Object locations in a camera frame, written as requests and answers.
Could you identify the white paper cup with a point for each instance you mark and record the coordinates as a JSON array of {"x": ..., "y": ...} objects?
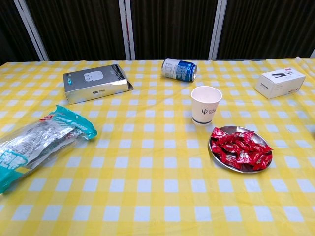
[{"x": 205, "y": 113}]

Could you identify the metal bowl of red candies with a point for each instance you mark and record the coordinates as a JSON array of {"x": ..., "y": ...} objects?
[{"x": 231, "y": 169}]

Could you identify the blue beverage can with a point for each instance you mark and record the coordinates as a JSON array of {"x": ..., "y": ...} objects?
[{"x": 179, "y": 70}]

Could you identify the yellow checkered tablecloth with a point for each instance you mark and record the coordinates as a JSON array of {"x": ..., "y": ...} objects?
[{"x": 147, "y": 172}]

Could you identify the silver earbuds box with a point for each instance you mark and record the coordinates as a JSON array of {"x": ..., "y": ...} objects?
[{"x": 93, "y": 81}]

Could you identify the teal snack bag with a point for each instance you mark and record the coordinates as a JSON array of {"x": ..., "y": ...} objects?
[{"x": 37, "y": 145}]

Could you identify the white stapler box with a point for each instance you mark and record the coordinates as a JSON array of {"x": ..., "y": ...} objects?
[{"x": 278, "y": 83}]

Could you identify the white partition post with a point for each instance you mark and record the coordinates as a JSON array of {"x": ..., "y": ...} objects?
[
  {"x": 32, "y": 32},
  {"x": 219, "y": 29},
  {"x": 313, "y": 54},
  {"x": 127, "y": 29}
]

